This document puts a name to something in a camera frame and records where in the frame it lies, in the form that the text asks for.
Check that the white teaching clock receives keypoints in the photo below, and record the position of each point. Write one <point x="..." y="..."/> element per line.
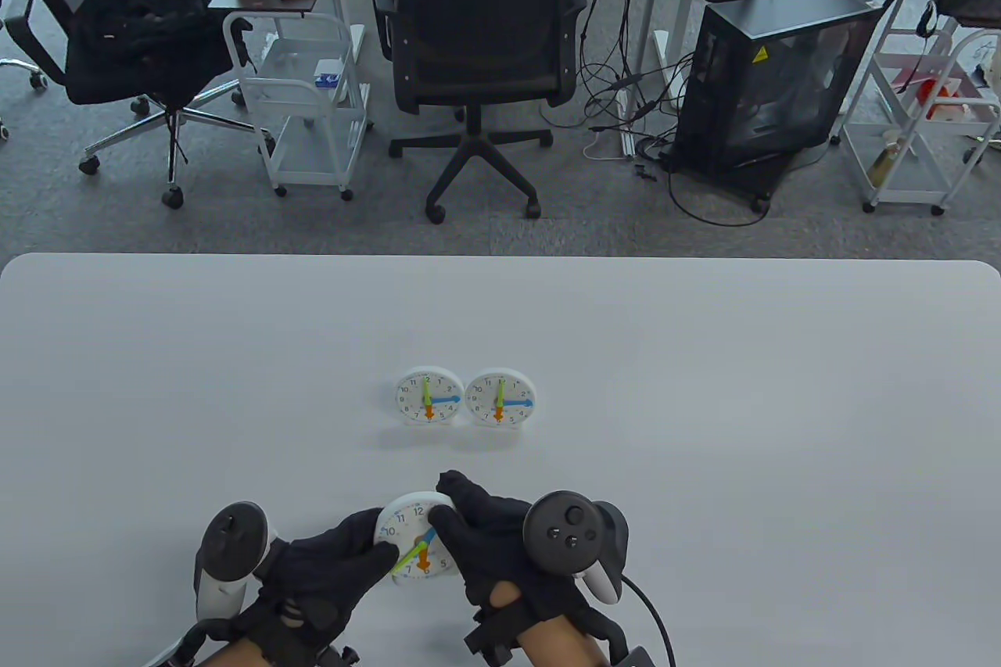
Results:
<point x="403" y="518"/>
<point x="500" y="397"/>
<point x="418" y="385"/>

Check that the black wrist camera rig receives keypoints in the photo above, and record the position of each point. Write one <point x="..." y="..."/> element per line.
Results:
<point x="344" y="655"/>
<point x="489" y="640"/>

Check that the white mesh rolling cart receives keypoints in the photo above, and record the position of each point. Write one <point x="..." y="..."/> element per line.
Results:
<point x="313" y="143"/>

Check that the person's right hand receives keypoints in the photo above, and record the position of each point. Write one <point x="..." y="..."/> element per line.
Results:
<point x="493" y="550"/>

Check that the black computer tower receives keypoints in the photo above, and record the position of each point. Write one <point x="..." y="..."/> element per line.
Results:
<point x="766" y="88"/>

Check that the dark side table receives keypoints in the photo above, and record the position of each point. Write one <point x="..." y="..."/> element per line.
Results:
<point x="242" y="1"/>

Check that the person's left forearm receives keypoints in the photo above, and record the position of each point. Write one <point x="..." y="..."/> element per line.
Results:
<point x="238" y="655"/>

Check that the blue and white box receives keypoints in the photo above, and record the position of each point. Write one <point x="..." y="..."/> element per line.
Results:
<point x="328" y="77"/>

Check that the chair base with casters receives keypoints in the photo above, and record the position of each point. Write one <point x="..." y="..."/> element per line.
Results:
<point x="31" y="77"/>

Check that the yellowish bottle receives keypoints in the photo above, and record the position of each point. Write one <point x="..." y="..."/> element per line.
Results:
<point x="884" y="163"/>

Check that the red box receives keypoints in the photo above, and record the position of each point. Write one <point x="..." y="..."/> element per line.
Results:
<point x="931" y="88"/>

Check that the black office chair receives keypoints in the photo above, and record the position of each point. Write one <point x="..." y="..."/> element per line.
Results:
<point x="485" y="10"/>

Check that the black and white hand controller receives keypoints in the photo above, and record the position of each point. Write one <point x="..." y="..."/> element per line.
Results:
<point x="567" y="530"/>
<point x="231" y="542"/>

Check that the person's right forearm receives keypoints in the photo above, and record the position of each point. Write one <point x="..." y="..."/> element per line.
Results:
<point x="559" y="647"/>

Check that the black bag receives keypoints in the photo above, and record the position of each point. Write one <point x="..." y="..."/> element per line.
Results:
<point x="141" y="41"/>

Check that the person's left hand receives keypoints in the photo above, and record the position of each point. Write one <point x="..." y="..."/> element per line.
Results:
<point x="321" y="573"/>

